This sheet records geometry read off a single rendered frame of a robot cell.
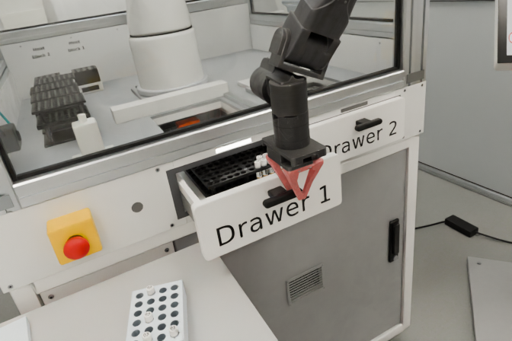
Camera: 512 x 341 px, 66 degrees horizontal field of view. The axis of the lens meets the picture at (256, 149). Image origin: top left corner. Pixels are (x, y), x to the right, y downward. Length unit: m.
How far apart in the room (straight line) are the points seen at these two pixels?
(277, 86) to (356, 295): 0.86
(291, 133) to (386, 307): 0.95
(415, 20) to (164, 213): 0.72
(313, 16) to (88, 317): 0.60
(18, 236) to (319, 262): 0.72
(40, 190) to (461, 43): 2.01
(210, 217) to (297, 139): 0.19
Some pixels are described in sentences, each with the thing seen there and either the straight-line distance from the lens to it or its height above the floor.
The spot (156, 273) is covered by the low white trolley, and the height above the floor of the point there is 0.76.
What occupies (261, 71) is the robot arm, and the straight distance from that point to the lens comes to 0.66.
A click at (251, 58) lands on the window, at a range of 0.80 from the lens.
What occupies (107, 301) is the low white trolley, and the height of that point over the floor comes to 0.76.
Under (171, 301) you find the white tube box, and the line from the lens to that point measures 0.68.
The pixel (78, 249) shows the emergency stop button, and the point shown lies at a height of 0.88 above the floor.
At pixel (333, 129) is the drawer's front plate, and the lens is 0.91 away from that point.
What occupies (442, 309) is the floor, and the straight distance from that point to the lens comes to 1.76.
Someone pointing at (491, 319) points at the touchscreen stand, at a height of 0.04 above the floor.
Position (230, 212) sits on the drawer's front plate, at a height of 0.90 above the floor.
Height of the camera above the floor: 1.26
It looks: 24 degrees down
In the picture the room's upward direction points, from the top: 8 degrees counter-clockwise
